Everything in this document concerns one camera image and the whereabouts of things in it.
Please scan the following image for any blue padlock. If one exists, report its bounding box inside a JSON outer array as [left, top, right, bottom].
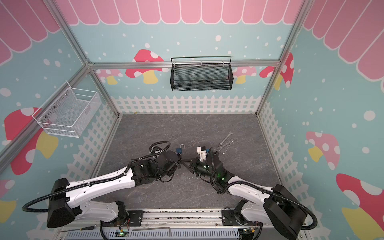
[[176, 144, 185, 155]]

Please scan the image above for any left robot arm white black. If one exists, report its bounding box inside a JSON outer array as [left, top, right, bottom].
[[22, 141, 182, 229]]

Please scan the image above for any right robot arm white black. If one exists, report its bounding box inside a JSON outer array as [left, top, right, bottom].
[[181, 149, 318, 240]]

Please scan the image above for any silver wrench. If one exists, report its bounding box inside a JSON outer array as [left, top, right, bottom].
[[217, 139, 236, 155], [218, 132, 233, 147]]

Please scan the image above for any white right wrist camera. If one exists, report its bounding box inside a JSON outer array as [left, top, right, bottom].
[[197, 146, 209, 162]]

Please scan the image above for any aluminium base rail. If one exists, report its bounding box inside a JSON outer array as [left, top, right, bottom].
[[53, 209, 247, 240]]

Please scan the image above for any black wire mesh basket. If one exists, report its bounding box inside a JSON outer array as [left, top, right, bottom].
[[170, 56, 234, 92]]

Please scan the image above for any white wire mesh basket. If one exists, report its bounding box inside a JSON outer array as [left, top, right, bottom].
[[32, 82, 102, 138]]

